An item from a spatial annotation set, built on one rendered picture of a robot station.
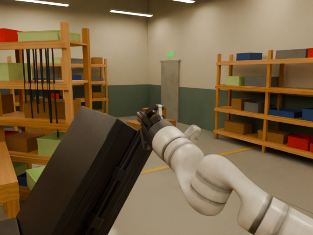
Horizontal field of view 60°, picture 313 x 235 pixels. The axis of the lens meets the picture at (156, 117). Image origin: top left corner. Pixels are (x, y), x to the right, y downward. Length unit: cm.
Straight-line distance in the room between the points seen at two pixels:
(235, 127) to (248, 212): 651
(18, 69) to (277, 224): 374
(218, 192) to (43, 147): 330
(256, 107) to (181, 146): 592
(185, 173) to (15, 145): 360
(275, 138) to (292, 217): 587
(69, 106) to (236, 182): 294
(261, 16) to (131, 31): 534
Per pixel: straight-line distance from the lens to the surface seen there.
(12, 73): 389
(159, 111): 65
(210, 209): 49
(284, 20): 687
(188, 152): 53
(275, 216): 47
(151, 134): 61
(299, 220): 48
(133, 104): 1091
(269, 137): 639
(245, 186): 47
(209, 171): 46
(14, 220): 116
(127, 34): 1083
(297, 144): 603
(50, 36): 350
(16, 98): 917
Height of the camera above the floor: 177
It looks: 10 degrees down
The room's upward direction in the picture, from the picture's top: straight up
